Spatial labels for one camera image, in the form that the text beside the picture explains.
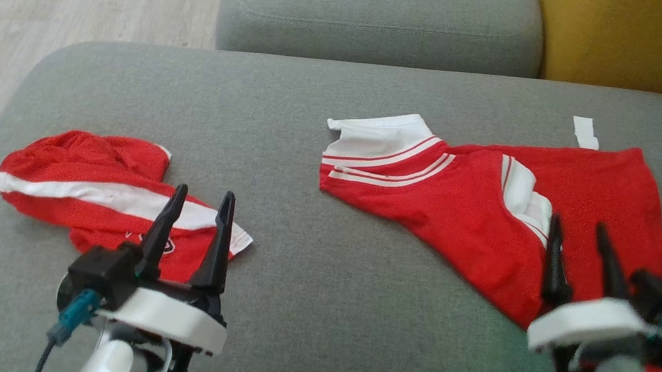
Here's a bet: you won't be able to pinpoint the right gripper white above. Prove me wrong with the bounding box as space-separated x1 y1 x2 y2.
524 213 662 369

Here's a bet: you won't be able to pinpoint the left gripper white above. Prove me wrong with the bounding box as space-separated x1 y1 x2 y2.
93 175 245 358

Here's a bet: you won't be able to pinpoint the red shorts with white stripe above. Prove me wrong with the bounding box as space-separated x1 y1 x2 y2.
0 120 265 294

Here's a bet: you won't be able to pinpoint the red shirt with white collar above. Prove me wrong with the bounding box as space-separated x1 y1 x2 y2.
297 85 662 372

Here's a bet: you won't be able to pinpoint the grey and yellow sofa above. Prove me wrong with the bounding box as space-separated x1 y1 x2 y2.
0 13 662 372

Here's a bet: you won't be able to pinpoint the large yellow sofa back cushion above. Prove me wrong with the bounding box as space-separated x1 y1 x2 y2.
524 0 662 98

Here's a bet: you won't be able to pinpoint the grey sofa back cushion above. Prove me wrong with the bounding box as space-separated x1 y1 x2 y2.
214 0 550 90

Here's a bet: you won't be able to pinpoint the left camera cable blue plug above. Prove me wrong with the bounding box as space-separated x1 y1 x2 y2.
33 283 105 372

